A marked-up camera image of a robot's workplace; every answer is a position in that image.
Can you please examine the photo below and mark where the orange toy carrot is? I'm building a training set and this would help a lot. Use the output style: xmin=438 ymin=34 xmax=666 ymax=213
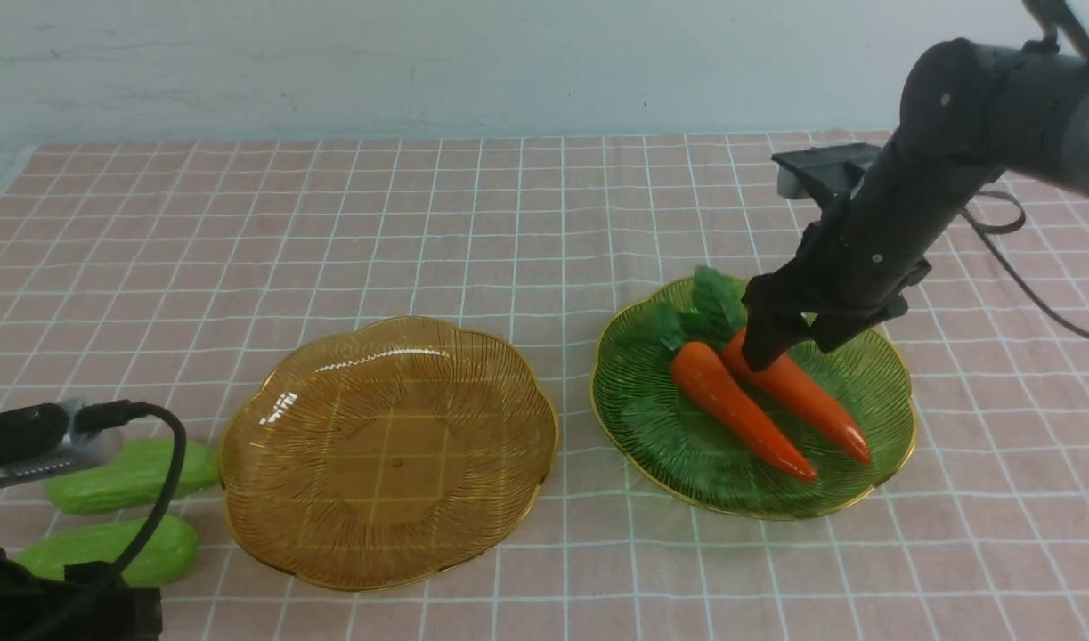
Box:
xmin=645 ymin=303 xmax=818 ymax=483
xmin=692 ymin=266 xmax=873 ymax=466

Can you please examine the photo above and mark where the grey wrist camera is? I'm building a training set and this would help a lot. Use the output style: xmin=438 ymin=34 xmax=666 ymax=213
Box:
xmin=0 ymin=399 xmax=148 ymax=490
xmin=771 ymin=141 xmax=882 ymax=208

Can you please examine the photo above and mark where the green toy cucumber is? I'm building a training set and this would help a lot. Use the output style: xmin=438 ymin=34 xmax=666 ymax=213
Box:
xmin=14 ymin=515 xmax=198 ymax=588
xmin=45 ymin=439 xmax=219 ymax=515

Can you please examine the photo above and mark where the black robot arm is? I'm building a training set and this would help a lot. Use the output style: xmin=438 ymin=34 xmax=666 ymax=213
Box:
xmin=743 ymin=1 xmax=1089 ymax=370
xmin=0 ymin=548 xmax=163 ymax=640

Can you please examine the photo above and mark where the pink checkered tablecloth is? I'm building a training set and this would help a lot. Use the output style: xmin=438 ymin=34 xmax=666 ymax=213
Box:
xmin=0 ymin=133 xmax=1089 ymax=640

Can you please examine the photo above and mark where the amber ribbed plastic plate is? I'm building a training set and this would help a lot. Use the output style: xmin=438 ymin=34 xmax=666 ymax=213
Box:
xmin=218 ymin=316 xmax=561 ymax=592

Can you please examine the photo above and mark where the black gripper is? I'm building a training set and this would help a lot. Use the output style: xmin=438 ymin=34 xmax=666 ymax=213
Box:
xmin=741 ymin=192 xmax=946 ymax=372

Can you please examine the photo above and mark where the green ribbed plastic plate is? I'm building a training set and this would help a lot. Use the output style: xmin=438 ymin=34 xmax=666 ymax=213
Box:
xmin=589 ymin=279 xmax=919 ymax=520

